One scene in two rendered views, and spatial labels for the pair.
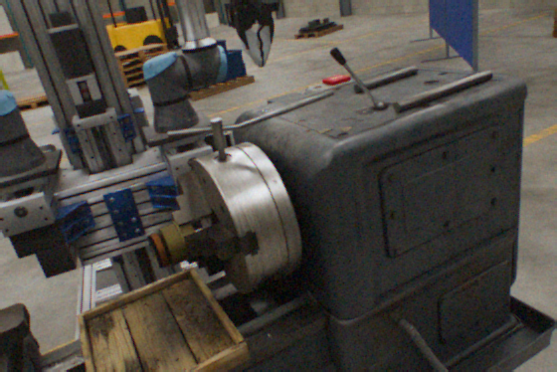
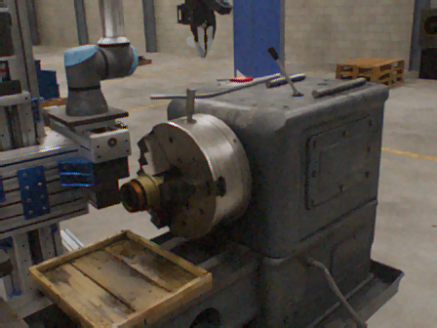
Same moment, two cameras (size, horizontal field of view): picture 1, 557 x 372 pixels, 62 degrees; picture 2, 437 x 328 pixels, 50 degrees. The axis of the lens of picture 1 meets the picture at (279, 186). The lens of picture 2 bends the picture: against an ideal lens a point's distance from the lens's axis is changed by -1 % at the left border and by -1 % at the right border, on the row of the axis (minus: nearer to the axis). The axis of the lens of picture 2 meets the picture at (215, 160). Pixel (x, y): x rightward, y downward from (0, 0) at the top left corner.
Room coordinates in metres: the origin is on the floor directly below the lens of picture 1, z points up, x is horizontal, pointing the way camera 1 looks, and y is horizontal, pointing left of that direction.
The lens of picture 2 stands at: (-0.20, 0.44, 1.51)
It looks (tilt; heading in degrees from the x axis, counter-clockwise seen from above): 18 degrees down; 340
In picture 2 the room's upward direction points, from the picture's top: 2 degrees counter-clockwise
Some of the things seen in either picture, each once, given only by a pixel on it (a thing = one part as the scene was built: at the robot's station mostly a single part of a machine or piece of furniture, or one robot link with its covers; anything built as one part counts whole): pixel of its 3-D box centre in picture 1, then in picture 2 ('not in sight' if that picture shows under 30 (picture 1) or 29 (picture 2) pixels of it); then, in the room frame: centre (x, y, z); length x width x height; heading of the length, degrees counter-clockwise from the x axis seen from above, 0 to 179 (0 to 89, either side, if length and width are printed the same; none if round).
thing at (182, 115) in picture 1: (173, 111); (85, 98); (1.52, 0.30, 1.21); 0.15 x 0.15 x 0.10
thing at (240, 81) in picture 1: (209, 67); (20, 85); (8.15, 0.80, 0.39); 1.20 x 0.80 x 0.79; 122
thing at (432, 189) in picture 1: (375, 168); (279, 148); (1.10, -0.25, 1.06); 0.59 x 0.48 x 0.39; 113
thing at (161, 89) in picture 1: (165, 76); (83, 64); (1.53, 0.29, 1.33); 0.13 x 0.12 x 0.14; 112
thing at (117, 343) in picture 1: (156, 334); (118, 277); (0.82, 0.33, 0.89); 0.36 x 0.30 x 0.04; 23
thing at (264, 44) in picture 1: (261, 46); (202, 41); (1.13, -0.02, 1.41); 0.06 x 0.03 x 0.09; 25
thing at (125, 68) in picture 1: (138, 67); not in sight; (10.33, 2.50, 0.36); 1.26 x 0.86 x 0.73; 126
